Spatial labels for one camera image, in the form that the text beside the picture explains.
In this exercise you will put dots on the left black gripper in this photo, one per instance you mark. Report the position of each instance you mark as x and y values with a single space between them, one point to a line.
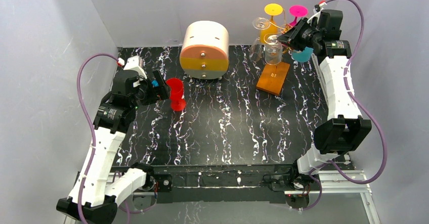
161 90

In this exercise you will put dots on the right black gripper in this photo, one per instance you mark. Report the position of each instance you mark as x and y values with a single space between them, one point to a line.
295 36

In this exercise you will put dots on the clear wine glass front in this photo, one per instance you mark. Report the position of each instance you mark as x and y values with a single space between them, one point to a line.
273 50

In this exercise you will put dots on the clear wine glass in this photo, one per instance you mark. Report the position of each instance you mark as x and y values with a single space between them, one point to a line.
273 50
257 48

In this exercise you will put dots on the red wine glass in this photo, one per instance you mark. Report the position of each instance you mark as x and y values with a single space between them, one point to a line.
177 101

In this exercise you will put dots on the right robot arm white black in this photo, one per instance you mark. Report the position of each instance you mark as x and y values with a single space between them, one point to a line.
345 128

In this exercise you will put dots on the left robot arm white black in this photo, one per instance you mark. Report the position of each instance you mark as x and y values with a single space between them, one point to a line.
91 200

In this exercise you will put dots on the blue wine glass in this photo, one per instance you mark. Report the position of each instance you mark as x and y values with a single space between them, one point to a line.
302 56

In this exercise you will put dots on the clear wine glass rear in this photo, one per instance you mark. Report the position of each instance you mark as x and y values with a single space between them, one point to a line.
257 48

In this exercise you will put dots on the magenta wine glass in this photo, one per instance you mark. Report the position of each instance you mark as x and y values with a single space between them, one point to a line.
298 11

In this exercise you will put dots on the yellow wine glass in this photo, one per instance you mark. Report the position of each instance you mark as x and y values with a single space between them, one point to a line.
271 10

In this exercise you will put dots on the wooden rack base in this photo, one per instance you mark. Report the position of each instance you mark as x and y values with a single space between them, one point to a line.
272 78

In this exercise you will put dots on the blue small cylinder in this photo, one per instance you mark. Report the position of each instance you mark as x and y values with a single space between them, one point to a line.
155 83

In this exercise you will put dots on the round pastel drawer cabinet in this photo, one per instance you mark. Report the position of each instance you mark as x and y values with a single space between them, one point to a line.
205 50

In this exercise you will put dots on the gold wire glass rack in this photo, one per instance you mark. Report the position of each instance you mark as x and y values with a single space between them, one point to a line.
282 30

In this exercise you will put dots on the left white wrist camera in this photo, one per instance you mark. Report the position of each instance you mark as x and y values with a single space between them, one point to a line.
133 63

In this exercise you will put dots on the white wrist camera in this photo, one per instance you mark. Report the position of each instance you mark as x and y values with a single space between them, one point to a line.
133 63
316 9

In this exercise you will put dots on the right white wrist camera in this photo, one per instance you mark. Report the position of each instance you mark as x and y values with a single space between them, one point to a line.
316 9

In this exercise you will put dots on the black front mounting rail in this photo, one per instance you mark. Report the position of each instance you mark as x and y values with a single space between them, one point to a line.
274 183

